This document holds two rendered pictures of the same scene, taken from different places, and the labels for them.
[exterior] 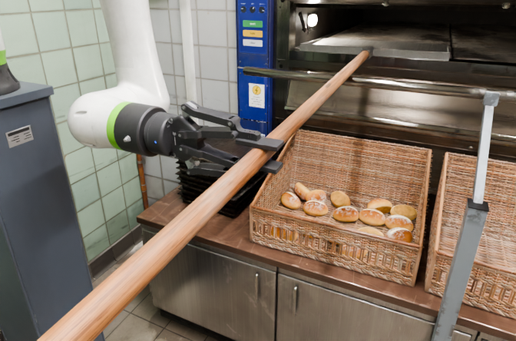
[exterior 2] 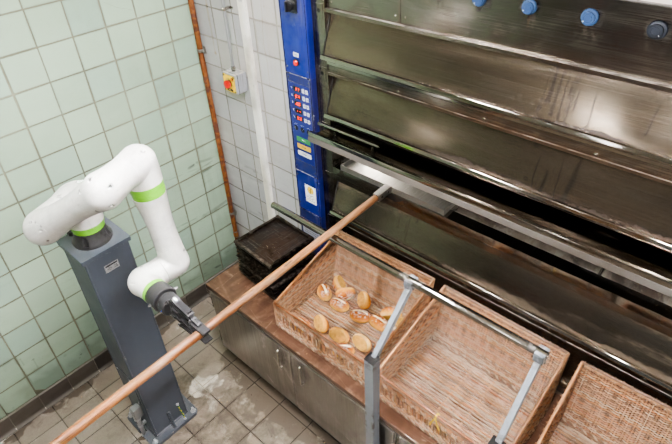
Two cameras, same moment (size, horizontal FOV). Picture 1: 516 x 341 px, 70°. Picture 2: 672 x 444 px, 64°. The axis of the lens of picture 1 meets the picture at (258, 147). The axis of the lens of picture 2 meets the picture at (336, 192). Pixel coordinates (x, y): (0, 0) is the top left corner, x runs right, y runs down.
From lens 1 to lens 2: 1.43 m
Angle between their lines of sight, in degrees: 20
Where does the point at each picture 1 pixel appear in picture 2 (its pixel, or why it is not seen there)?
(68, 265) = (145, 329)
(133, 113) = (153, 293)
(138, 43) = (164, 241)
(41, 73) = not seen: hidden behind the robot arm
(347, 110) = (375, 228)
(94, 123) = (137, 291)
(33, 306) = (123, 352)
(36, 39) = (138, 137)
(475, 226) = (369, 370)
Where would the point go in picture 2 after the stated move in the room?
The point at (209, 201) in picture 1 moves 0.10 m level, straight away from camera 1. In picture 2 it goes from (157, 365) to (170, 339)
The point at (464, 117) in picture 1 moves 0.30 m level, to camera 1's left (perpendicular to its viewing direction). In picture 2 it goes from (456, 262) to (384, 250)
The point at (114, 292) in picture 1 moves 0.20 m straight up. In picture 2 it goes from (112, 400) to (90, 355)
